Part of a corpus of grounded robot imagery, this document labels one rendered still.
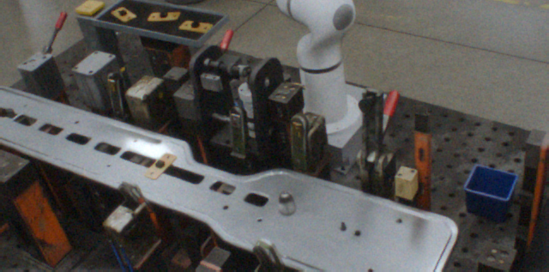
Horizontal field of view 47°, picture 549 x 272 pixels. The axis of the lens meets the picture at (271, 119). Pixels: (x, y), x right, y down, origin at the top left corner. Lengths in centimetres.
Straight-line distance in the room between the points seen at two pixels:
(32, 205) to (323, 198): 73
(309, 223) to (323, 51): 53
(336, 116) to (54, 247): 82
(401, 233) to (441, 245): 8
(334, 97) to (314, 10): 30
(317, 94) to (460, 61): 182
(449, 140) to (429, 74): 150
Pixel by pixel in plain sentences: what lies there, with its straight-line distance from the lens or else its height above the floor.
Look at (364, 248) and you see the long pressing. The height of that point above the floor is 100.
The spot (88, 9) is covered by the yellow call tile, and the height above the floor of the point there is 116.
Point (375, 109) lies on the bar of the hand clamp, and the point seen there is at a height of 118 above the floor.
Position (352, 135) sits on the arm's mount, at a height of 80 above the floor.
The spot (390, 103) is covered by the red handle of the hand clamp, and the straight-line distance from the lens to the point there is 132.
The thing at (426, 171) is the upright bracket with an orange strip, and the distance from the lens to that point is 127.
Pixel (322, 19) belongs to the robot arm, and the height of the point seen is 118.
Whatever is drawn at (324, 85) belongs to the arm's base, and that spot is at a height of 95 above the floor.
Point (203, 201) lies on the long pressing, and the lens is 137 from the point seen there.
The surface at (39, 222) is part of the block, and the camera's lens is 170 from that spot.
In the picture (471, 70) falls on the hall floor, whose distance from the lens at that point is 340.
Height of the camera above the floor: 194
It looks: 38 degrees down
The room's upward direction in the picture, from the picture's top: 11 degrees counter-clockwise
